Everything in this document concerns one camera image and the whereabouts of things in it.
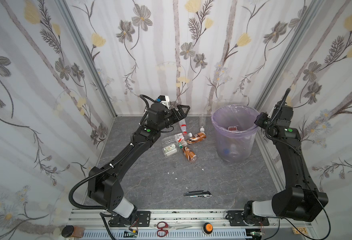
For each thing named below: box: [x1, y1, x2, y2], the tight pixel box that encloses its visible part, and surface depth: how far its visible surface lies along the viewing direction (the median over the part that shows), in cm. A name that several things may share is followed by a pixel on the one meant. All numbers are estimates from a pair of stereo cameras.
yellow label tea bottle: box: [228, 126, 238, 131], surface depth 98 cm
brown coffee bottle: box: [182, 146, 197, 163], surface depth 96 cm
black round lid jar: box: [61, 225, 85, 238], surface depth 64 cm
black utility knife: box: [183, 190, 212, 198], surface depth 84 cm
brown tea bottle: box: [187, 132, 207, 144], surface depth 103 cm
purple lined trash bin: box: [211, 104, 259, 164], surface depth 88 cm
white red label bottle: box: [178, 118, 188, 136], surface depth 113 cm
